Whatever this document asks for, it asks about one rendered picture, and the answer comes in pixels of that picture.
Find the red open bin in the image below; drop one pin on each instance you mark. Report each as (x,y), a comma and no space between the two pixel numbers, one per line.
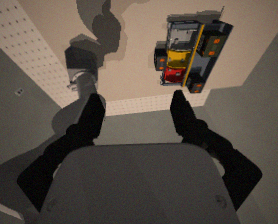
(170,75)

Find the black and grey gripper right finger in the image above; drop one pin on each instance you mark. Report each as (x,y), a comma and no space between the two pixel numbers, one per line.
(241,174)

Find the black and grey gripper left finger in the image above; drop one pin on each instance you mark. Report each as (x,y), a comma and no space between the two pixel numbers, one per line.
(36,179)

